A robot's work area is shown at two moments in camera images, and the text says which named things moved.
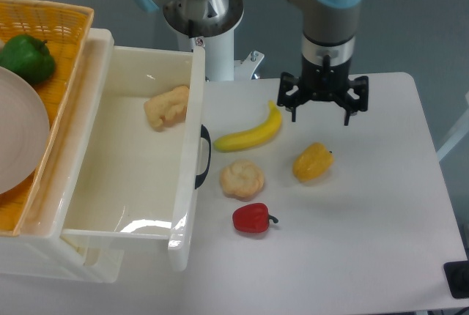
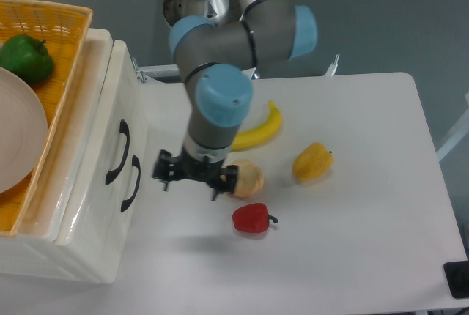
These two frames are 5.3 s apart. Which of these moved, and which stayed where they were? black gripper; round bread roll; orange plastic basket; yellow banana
Moved: black gripper
Stayed: round bread roll; orange plastic basket; yellow banana
